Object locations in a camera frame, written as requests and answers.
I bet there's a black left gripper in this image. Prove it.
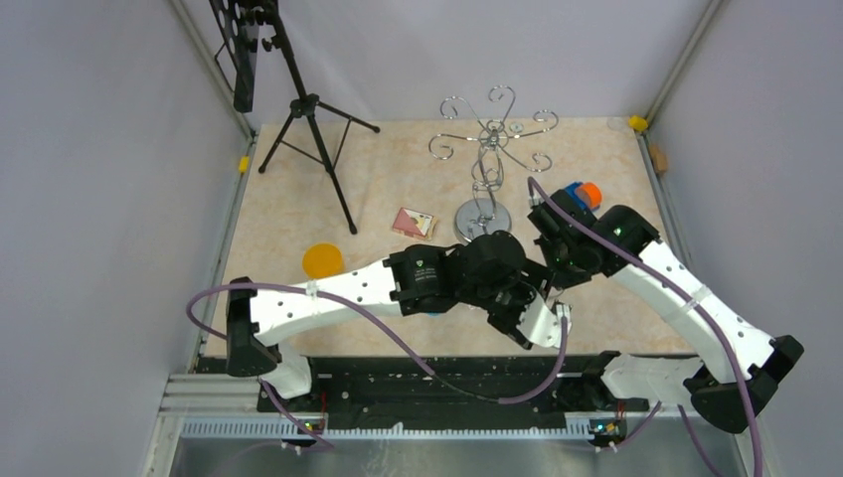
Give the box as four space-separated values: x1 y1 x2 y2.
460 261 562 340

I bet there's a yellow wine glass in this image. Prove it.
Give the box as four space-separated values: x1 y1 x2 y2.
301 242 345 279

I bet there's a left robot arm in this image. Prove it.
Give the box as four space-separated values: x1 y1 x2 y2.
226 232 571 411

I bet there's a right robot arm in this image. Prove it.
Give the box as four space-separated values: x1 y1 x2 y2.
528 190 804 434

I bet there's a chrome wine glass rack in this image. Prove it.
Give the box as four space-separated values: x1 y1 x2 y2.
427 84 560 244

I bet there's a blue orange toy car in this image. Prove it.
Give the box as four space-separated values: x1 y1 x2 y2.
564 182 602 212

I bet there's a playing card box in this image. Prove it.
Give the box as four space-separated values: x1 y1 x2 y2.
392 207 437 241

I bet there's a yellow corner clamp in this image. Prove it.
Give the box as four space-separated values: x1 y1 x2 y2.
627 115 649 133

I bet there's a black tripod stand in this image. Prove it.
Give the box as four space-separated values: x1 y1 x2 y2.
256 1 381 235

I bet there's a black perforated plate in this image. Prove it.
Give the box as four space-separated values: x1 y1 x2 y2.
209 0 260 113

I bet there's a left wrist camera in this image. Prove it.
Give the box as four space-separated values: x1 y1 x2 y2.
516 295 572 349

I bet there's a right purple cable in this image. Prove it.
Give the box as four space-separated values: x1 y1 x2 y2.
526 176 765 477

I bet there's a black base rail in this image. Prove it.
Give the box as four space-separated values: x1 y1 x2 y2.
282 353 652 430

